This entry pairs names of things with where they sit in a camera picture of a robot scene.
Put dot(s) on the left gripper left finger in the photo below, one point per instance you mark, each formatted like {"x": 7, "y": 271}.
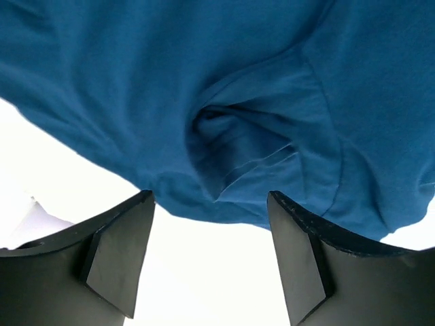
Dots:
{"x": 87, "y": 274}

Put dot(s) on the blue t shirt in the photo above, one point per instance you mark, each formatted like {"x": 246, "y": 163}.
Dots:
{"x": 211, "y": 105}

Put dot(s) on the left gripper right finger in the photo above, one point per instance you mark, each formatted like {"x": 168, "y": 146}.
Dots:
{"x": 331, "y": 276}

